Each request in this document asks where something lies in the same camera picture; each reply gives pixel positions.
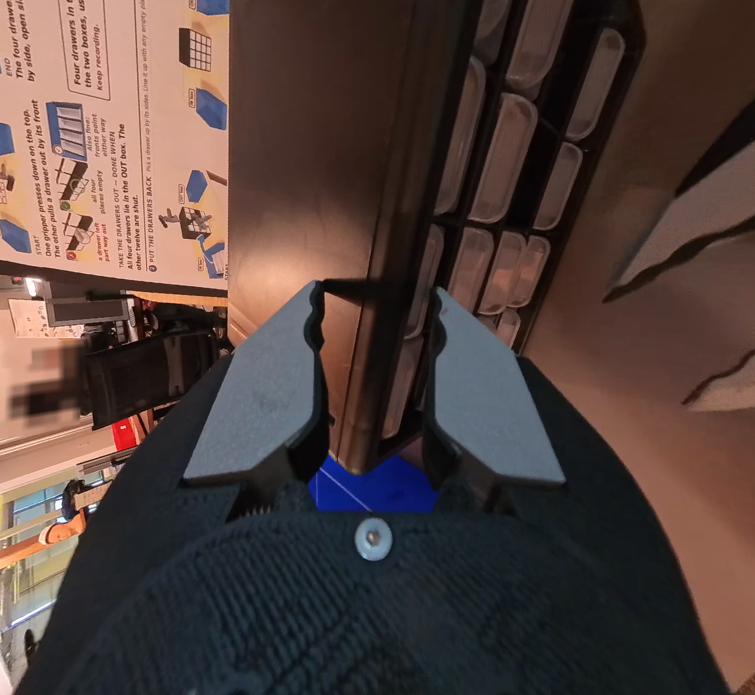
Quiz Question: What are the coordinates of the bank of clear drawers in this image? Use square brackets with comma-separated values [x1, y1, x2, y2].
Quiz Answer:
[380, 0, 626, 439]

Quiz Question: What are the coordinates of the blue plastic bin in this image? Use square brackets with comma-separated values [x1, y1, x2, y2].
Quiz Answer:
[308, 453, 440, 512]

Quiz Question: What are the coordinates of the printed instruction poster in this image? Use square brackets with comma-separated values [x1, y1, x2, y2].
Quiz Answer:
[0, 0, 230, 292]

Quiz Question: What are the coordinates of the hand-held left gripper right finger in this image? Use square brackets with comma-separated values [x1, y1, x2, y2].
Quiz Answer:
[422, 287, 567, 510]

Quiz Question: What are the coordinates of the black drawer cabinet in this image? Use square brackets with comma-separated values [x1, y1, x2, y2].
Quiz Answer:
[227, 0, 646, 474]

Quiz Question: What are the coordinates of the grey monitor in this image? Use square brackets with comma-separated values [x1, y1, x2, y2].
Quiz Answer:
[44, 294, 127, 327]

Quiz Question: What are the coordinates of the wooden beam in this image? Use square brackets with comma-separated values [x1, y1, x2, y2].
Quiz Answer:
[0, 536, 57, 569]

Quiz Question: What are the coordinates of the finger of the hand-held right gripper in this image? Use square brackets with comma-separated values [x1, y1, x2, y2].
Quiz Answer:
[681, 355, 755, 413]
[604, 143, 755, 302]

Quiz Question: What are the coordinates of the black office chair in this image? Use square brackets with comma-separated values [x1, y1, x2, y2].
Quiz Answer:
[83, 306, 234, 430]

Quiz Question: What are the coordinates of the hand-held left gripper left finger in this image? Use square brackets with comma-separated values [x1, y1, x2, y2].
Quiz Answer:
[183, 280, 330, 484]

